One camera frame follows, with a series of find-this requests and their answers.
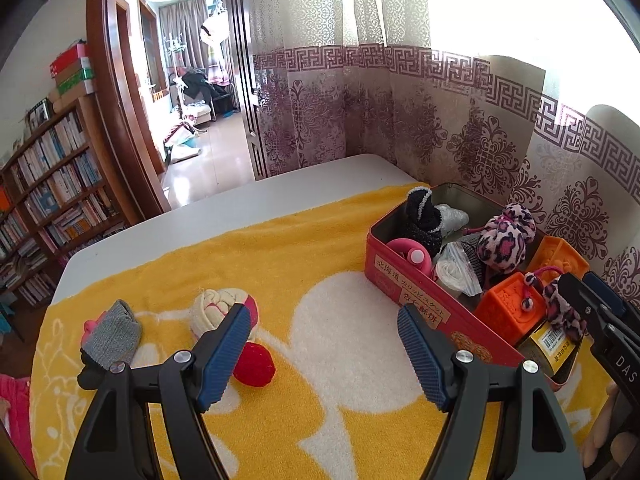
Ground small white plastic bottle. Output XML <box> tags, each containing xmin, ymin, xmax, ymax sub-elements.
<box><xmin>431</xmin><ymin>242</ymin><xmax>483</xmax><ymax>297</ymax></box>

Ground patterned purple beige curtain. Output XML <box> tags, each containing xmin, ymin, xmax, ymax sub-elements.
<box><xmin>240</xmin><ymin>0</ymin><xmax>640</xmax><ymax>291</ymax></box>

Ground person's right hand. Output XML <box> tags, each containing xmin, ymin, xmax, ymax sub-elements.
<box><xmin>580</xmin><ymin>382</ymin><xmax>621</xmax><ymax>467</ymax></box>

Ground dark clothes pile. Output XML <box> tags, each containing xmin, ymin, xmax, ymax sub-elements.
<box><xmin>175</xmin><ymin>67</ymin><xmax>226</xmax><ymax>106</ymax></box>

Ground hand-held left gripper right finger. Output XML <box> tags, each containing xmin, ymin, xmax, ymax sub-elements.
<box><xmin>396</xmin><ymin>305</ymin><xmax>586</xmax><ymax>480</ymax></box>

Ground cream pink sock roll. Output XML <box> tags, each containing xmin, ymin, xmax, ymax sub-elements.
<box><xmin>189</xmin><ymin>287</ymin><xmax>260</xmax><ymax>343</ymax></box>

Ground clear plastic bag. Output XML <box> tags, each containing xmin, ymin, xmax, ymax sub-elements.
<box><xmin>434</xmin><ymin>203</ymin><xmax>471</xmax><ymax>235</ymax></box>

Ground red box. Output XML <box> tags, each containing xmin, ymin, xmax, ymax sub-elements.
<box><xmin>50</xmin><ymin>44</ymin><xmax>89</xmax><ymax>76</ymax></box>

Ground pink toy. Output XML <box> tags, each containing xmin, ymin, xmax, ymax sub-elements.
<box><xmin>385</xmin><ymin>238</ymin><xmax>433</xmax><ymax>277</ymax></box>

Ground red tin container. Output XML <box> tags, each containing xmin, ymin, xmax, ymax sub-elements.
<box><xmin>364</xmin><ymin>182</ymin><xmax>586</xmax><ymax>391</ymax></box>

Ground orange embossed toy cube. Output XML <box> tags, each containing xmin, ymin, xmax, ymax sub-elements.
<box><xmin>474</xmin><ymin>272</ymin><xmax>546</xmax><ymax>346</ymax></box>
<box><xmin>525</xmin><ymin>235</ymin><xmax>588</xmax><ymax>278</ymax></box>

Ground wooden bookshelf with books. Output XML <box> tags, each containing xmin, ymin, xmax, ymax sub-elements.
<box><xmin>0</xmin><ymin>95</ymin><xmax>131</xmax><ymax>306</ymax></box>

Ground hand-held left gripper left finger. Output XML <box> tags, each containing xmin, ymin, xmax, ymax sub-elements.
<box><xmin>64</xmin><ymin>304</ymin><xmax>252</xmax><ymax>480</ymax></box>

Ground yellow white blanket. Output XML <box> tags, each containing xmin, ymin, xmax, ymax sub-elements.
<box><xmin>29</xmin><ymin>182</ymin><xmax>613</xmax><ymax>480</ymax></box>

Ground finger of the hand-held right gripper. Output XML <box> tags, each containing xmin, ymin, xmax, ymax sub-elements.
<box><xmin>556</xmin><ymin>272</ymin><xmax>626</xmax><ymax>356</ymax></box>
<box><xmin>582</xmin><ymin>270</ymin><xmax>640</xmax><ymax>323</ymax></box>

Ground pink cloth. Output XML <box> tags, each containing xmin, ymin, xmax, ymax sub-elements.
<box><xmin>0</xmin><ymin>374</ymin><xmax>37</xmax><ymax>473</ymax></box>

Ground large leopard print earmuffs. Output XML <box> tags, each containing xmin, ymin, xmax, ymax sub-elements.
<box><xmin>476</xmin><ymin>203</ymin><xmax>537</xmax><ymax>277</ymax></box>

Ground grey knit sock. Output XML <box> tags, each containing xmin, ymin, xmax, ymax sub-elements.
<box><xmin>80</xmin><ymin>299</ymin><xmax>143</xmax><ymax>388</ymax></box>
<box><xmin>457</xmin><ymin>234</ymin><xmax>488</xmax><ymax>283</ymax></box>

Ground black fuzzy sock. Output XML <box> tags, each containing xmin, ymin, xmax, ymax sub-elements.
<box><xmin>404</xmin><ymin>186</ymin><xmax>443</xmax><ymax>256</ymax></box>

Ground red pompom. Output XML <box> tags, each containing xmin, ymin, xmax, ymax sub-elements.
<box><xmin>232</xmin><ymin>342</ymin><xmax>277</xmax><ymax>387</ymax></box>

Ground hanging white garment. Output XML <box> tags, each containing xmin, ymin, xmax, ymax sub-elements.
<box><xmin>200</xmin><ymin>10</ymin><xmax>232</xmax><ymax>86</ymax></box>

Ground green box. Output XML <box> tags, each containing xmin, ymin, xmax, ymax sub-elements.
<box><xmin>57</xmin><ymin>71</ymin><xmax>96</xmax><ymax>96</ymax></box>

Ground wooden door frame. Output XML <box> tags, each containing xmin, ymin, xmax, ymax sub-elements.
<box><xmin>86</xmin><ymin>0</ymin><xmax>173</xmax><ymax>216</ymax></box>

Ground brown cardboard box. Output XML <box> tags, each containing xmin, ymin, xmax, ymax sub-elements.
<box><xmin>52</xmin><ymin>85</ymin><xmax>97</xmax><ymax>112</ymax></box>

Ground photo frame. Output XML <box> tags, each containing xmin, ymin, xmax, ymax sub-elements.
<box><xmin>27</xmin><ymin>100</ymin><xmax>53</xmax><ymax>131</ymax></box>

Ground small leopard print earmuffs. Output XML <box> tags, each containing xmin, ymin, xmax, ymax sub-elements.
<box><xmin>522</xmin><ymin>266</ymin><xmax>588</xmax><ymax>343</ymax></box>

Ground dark sliding door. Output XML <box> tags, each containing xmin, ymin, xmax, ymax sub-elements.
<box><xmin>224</xmin><ymin>0</ymin><xmax>268</xmax><ymax>181</ymax></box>

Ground white yellow medicine box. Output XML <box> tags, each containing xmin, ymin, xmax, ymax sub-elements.
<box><xmin>517</xmin><ymin>322</ymin><xmax>583</xmax><ymax>376</ymax></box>

